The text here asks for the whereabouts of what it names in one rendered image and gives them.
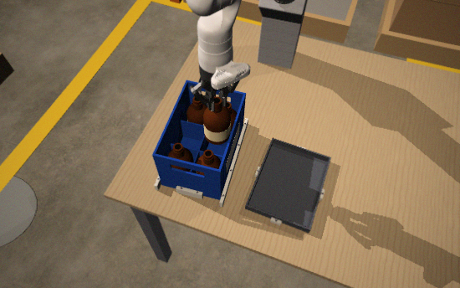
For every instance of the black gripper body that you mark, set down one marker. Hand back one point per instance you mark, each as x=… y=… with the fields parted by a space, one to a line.
x=205 y=77

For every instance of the brown glass bottle with cream label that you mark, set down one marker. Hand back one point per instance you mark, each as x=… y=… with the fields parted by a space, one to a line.
x=217 y=124

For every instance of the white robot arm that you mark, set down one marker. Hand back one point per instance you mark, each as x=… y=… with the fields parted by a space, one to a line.
x=215 y=40

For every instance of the dark blue crate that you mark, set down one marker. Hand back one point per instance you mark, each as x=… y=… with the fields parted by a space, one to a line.
x=191 y=136

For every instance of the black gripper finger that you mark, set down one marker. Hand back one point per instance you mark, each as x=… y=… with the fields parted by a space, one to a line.
x=224 y=92
x=208 y=98

